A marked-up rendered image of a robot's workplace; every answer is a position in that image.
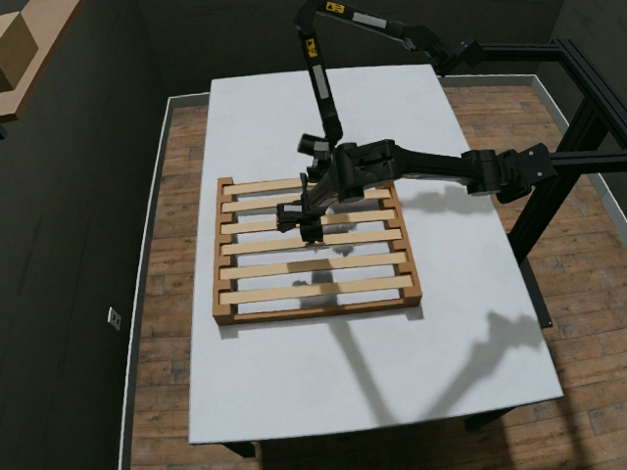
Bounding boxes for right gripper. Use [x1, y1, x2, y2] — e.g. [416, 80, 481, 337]
[300, 166, 329, 192]

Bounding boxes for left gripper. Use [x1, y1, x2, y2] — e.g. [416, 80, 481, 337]
[301, 217, 323, 244]

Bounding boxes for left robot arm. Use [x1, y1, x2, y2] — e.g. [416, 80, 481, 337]
[276, 139, 529, 235]

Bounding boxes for light wooden bed slat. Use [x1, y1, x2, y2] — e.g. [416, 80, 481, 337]
[220, 253, 406, 280]
[224, 178, 302, 196]
[222, 229, 402, 256]
[222, 189, 390, 213]
[220, 276, 412, 305]
[221, 210, 395, 235]

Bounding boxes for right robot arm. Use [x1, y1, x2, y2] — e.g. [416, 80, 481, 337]
[294, 0, 458, 167]

